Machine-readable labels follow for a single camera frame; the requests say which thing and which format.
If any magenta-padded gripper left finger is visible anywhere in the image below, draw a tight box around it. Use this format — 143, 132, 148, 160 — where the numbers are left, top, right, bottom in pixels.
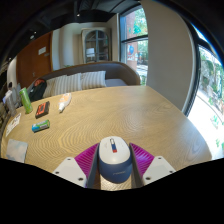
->
52, 142, 101, 190

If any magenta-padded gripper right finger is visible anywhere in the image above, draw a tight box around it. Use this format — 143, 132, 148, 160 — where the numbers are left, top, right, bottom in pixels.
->
128, 142, 177, 188

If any white and blue computer mouse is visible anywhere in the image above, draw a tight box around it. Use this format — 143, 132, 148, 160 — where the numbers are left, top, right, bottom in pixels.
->
97, 135, 134, 184

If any sky print mouse pad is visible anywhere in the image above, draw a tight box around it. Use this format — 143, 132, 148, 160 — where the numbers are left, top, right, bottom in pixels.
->
5, 138, 29, 164

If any small green and blue pack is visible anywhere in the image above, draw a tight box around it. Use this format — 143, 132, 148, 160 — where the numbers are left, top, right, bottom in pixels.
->
31, 119, 51, 134

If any white tube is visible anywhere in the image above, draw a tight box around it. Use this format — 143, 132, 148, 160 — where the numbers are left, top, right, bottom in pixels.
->
57, 92, 73, 113

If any white sticker sheet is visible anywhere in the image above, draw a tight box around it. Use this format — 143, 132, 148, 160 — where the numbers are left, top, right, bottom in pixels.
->
4, 113, 22, 138

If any green drink can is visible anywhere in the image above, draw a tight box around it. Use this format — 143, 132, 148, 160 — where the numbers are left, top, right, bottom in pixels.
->
18, 87, 34, 115

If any striped cushion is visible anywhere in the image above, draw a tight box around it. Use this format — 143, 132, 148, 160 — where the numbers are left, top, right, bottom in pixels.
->
53, 73, 83, 96
43, 77, 58, 99
80, 70, 108, 91

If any black backpack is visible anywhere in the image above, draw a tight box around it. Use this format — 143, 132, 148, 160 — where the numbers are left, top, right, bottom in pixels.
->
28, 78, 48, 102

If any clear plastic cup with lid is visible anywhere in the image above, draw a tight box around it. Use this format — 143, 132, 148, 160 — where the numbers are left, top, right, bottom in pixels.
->
5, 94, 18, 117

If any grey curved sofa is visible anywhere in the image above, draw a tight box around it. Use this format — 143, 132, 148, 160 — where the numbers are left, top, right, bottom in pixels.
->
28, 60, 142, 101

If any brown wooden door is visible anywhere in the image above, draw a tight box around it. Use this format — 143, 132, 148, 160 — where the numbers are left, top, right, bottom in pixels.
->
16, 31, 54, 88

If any arched glass door cabinet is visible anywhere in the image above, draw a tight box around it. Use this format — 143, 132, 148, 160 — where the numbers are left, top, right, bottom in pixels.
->
80, 27, 113, 64

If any black framed window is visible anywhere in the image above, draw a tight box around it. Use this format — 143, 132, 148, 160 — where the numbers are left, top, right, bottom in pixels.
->
119, 6, 150, 86

